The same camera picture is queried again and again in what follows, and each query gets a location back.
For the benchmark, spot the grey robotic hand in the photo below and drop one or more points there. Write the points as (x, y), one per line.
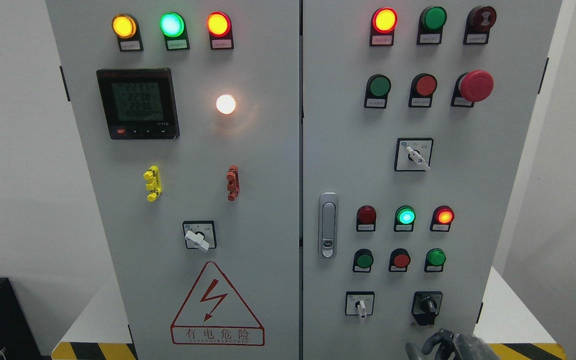
(460, 346)

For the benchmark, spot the black rotary knob switch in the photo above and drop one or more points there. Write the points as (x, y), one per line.
(426, 307)

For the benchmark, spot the green illuminated button lower right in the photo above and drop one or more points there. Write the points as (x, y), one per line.
(435, 260)

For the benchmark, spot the red push button lower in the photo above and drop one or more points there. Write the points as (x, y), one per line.
(399, 260)

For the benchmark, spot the red push button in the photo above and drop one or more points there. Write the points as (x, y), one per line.
(399, 260)
(424, 85)

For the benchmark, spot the green push button lower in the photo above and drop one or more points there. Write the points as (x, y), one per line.
(363, 260)

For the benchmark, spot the green push button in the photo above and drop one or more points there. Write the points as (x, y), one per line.
(378, 85)
(363, 260)

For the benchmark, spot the green lit indicator middle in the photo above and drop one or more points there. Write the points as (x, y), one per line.
(405, 216)

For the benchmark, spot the dark red indicator left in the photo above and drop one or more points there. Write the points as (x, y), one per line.
(366, 215)

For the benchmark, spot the red electric hazard warning sticker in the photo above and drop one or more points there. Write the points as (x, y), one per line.
(215, 314)

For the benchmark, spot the grey electrical cabinet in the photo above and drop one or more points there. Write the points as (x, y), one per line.
(306, 125)

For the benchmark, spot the red emergency stop mushroom button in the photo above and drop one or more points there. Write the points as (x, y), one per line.
(476, 85)

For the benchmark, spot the red push button upper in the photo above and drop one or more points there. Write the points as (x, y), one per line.
(424, 85)

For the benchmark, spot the green push button upper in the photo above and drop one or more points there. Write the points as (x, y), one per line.
(378, 85)

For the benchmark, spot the red terminal connector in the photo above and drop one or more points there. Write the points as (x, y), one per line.
(233, 186)

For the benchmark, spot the white lit indicator light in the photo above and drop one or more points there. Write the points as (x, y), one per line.
(226, 104)

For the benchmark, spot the green indicator top right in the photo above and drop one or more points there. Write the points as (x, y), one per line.
(433, 18)

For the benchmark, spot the red lit indicator top right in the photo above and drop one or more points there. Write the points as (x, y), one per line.
(384, 20)

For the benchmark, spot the yellow terminal connector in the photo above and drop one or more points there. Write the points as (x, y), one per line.
(153, 183)

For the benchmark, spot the black digital power meter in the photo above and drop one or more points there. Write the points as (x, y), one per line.
(139, 103)

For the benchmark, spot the orange-red lit indicator light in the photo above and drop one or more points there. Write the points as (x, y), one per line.
(218, 24)

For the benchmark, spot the green lit indicator light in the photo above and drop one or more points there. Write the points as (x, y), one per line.
(172, 24)

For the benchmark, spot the yellow indicator light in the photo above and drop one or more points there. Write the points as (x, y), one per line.
(124, 26)

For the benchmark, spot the white-handled selector switch lower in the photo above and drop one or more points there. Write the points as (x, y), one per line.
(359, 303)

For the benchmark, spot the white-handled selector switch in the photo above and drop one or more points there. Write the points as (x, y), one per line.
(359, 303)
(413, 154)

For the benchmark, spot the silver door lock handle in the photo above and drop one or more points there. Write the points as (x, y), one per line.
(327, 224)

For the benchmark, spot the white-handled selector switch upper right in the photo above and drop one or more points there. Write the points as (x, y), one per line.
(413, 154)

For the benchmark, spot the white-handled selector switch left door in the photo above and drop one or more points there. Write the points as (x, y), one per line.
(199, 235)

